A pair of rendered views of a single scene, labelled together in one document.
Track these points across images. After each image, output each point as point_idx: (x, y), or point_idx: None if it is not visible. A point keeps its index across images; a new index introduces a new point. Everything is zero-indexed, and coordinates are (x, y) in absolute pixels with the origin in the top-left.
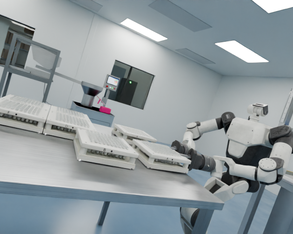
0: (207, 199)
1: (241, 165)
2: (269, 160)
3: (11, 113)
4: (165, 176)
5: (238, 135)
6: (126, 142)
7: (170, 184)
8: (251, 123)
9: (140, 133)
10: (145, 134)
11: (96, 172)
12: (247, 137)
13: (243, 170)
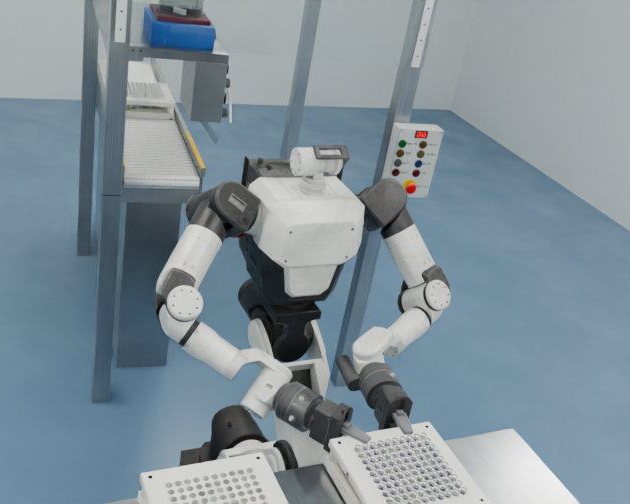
0: (532, 454)
1: (403, 326)
2: (438, 286)
3: None
4: (493, 501)
5: (318, 250)
6: None
7: (526, 499)
8: (337, 210)
9: (224, 492)
10: (231, 478)
11: None
12: (342, 246)
13: (415, 334)
